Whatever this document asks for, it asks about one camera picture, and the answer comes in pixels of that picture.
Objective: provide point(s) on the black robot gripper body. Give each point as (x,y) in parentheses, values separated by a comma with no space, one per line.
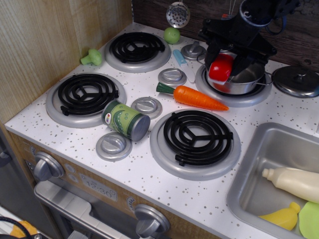
(241,34)

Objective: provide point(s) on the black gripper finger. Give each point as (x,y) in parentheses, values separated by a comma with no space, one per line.
(212,51)
(241,62)

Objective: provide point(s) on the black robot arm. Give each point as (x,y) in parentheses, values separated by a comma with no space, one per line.
(282,8)

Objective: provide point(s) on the small steel pan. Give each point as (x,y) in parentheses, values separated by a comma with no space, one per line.
(243,83)

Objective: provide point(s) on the silver knob back row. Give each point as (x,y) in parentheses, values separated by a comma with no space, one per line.
(193,52)

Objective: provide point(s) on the back right stove burner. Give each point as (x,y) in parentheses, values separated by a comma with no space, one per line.
(256,96)

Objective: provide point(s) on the stove burner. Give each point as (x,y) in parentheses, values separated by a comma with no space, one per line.
(137,52)
(78,101)
(256,96)
(195,145)

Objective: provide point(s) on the green toy apple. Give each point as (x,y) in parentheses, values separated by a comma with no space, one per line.
(171,35)

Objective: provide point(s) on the silver knob near carrot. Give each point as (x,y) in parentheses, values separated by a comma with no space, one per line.
(172,77)

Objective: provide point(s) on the hanging steel skimmer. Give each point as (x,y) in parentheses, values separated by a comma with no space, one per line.
(178,14)

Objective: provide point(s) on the orange toy carrot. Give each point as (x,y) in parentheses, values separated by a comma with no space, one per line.
(191,97)

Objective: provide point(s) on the steel pot lid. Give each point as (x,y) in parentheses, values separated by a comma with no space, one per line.
(296,81)

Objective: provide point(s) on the back left stove burner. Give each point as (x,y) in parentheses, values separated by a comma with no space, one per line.
(137,52)

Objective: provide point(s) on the silver knob behind can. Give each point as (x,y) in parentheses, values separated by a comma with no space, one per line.
(148,106)

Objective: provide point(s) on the front right stove burner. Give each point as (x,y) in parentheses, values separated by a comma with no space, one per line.
(195,145)

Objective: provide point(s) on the green pea can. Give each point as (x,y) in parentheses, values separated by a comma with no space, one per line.
(125,120)

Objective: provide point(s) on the green toy broccoli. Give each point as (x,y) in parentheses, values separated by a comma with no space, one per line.
(94,57)

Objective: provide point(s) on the steel sink basin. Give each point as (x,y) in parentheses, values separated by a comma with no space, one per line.
(273,145)

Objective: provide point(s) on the cream toy bottle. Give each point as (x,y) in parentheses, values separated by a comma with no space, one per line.
(303,184)

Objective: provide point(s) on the silver knob front of can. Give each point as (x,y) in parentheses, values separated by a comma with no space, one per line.
(113,147)

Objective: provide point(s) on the front left stove burner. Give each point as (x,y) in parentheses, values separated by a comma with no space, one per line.
(78,101)

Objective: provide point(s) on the yellow toy bottle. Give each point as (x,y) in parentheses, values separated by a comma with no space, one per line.
(286,218)

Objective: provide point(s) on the light green plate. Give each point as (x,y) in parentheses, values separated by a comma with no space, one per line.
(309,220)

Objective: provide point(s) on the right oven dial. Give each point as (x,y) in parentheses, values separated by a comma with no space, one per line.
(152,224)

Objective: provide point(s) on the oven dial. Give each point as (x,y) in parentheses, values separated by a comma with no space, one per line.
(152,224)
(47,167)

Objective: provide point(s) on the left oven dial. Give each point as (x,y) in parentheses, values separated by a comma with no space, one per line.
(47,167)

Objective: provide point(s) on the black basket rim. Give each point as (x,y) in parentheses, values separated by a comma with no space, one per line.
(20,228)

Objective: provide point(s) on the blue handled toy knife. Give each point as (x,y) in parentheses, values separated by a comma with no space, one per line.
(184,65)

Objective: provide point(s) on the silver oven door handle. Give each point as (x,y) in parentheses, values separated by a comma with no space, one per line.
(86,214)

